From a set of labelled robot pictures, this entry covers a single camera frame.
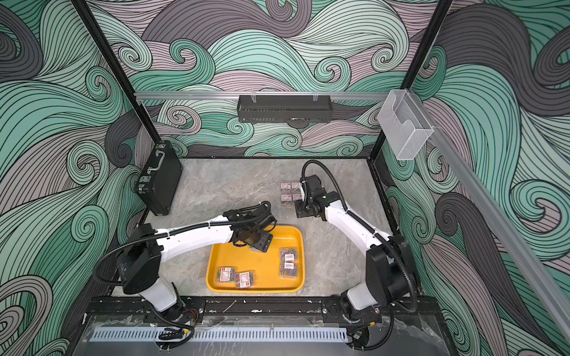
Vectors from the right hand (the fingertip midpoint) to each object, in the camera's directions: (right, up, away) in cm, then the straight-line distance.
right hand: (300, 208), depth 87 cm
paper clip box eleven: (-6, +8, +19) cm, 21 cm away
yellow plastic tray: (-14, -21, -5) cm, 26 cm away
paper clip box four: (0, +3, +14) cm, 14 cm away
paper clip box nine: (-5, -18, -3) cm, 19 cm away
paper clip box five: (-5, +3, +14) cm, 15 cm away
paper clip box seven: (-21, -24, -9) cm, 33 cm away
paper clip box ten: (-5, -22, -6) cm, 23 cm away
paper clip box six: (-28, -23, -8) cm, 37 cm away
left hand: (-15, -11, -4) cm, 19 cm away
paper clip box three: (-1, +8, +19) cm, 21 cm away
